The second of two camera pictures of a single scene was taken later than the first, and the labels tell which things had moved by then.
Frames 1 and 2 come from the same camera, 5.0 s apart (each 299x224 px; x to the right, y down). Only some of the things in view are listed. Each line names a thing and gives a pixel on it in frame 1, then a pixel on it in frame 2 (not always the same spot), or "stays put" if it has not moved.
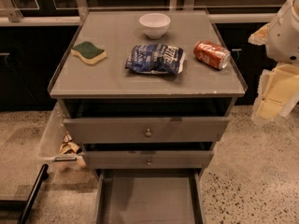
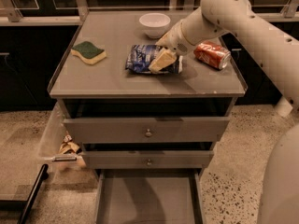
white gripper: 284,36 -> 176,41
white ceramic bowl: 154,24 stays put
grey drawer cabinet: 145,96 stays put
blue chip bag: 156,58 stays put
